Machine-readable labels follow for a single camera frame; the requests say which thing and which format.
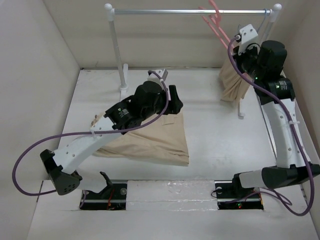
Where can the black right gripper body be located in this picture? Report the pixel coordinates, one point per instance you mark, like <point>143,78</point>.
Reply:
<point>246,62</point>

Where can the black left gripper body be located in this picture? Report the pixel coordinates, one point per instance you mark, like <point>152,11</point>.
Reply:
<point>150,111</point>

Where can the beige trousers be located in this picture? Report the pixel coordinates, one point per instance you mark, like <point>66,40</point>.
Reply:
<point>235,88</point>
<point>162,142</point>

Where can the pink plastic hanger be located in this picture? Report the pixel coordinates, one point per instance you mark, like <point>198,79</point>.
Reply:
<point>213,21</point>

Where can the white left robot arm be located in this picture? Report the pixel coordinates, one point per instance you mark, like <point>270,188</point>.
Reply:
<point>61,164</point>

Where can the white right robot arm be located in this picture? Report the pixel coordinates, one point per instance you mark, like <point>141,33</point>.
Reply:
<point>292,166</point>

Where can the beige trousers on hanger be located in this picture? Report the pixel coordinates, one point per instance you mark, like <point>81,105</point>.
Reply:
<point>235,88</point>

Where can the white clothes rack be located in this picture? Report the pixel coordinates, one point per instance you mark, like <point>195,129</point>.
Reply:
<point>123,67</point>

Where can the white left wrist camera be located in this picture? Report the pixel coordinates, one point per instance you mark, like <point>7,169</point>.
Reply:
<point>157,75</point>

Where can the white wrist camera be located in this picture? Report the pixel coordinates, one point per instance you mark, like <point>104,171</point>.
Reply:
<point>157,75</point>
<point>248,35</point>

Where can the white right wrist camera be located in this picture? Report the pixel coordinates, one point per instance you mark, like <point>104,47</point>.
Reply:
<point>248,35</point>

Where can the blue wire hanger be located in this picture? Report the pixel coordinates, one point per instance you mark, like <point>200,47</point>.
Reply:
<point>266,14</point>

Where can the aluminium side rail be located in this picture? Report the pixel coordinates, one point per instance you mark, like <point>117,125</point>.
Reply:
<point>268,128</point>

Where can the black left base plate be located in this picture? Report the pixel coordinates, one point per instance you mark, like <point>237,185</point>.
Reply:
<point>113,197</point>

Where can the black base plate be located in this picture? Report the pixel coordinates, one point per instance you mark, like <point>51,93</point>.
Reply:
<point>113,197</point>
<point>229,198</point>

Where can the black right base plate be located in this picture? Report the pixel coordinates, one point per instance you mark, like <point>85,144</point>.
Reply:
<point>229,198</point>

